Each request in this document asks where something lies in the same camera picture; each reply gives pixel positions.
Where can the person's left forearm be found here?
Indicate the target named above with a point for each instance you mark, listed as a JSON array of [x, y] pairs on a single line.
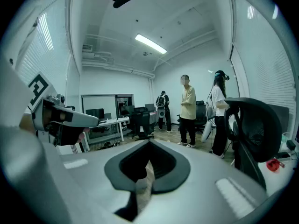
[[25, 125]]

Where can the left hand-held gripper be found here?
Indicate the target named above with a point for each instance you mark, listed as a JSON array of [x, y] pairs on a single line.
[[37, 90]]

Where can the white ceiling air vent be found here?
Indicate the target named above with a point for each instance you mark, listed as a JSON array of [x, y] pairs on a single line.
[[87, 48]]

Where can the black computer monitor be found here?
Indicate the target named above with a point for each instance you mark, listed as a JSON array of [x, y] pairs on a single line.
[[149, 107], [94, 113]]

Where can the white ceiling pipes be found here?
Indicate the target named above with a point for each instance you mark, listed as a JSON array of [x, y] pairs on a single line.
[[140, 72]]

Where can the dark glass window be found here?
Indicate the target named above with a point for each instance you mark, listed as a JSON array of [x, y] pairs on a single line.
[[125, 101]]

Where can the long ceiling light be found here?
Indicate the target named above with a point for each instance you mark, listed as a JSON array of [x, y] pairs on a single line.
[[150, 43]]

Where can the white office desk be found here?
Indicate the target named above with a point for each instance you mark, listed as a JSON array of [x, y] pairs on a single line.
[[280, 178]]

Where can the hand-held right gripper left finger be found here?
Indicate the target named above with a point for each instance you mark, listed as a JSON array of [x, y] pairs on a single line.
[[88, 190]]

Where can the small red object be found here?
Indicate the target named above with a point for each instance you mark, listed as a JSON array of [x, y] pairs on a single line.
[[273, 165]]

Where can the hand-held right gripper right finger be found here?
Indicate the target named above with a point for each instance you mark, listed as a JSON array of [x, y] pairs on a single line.
[[198, 202]]

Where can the person's white shirt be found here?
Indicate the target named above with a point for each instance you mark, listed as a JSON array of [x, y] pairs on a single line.
[[21, 171]]

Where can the black power adapter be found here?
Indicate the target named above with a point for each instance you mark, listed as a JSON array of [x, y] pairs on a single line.
[[291, 144]]

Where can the person's left hand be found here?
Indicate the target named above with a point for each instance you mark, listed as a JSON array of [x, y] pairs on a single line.
[[83, 135]]

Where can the small ceiling sensor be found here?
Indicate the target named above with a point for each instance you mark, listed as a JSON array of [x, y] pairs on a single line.
[[146, 53]]

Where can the black desktop monitor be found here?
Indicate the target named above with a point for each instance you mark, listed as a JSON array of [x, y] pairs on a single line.
[[285, 118]]

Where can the black mesh office chair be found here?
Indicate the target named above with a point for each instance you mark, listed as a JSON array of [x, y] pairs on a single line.
[[261, 129]]

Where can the white long desk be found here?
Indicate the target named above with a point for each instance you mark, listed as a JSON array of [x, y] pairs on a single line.
[[109, 122]]

